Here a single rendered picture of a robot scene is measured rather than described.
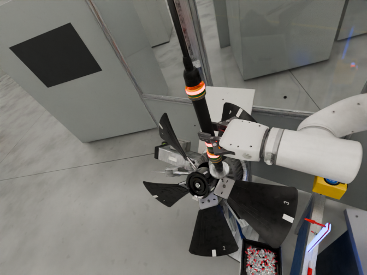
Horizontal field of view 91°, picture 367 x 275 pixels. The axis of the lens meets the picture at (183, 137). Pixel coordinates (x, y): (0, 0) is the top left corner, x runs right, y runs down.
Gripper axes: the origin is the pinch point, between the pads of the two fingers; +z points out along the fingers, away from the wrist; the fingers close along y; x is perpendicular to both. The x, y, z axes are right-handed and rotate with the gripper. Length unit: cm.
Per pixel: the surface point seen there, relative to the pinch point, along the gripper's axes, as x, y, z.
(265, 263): -68, -14, -21
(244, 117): -9.4, 17.2, -4.1
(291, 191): -34.1, 7.5, -23.5
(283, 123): -63, 70, -10
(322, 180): -46, 23, -33
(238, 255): -145, -8, 0
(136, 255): -154, -54, 89
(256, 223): -37.3, -7.7, -15.3
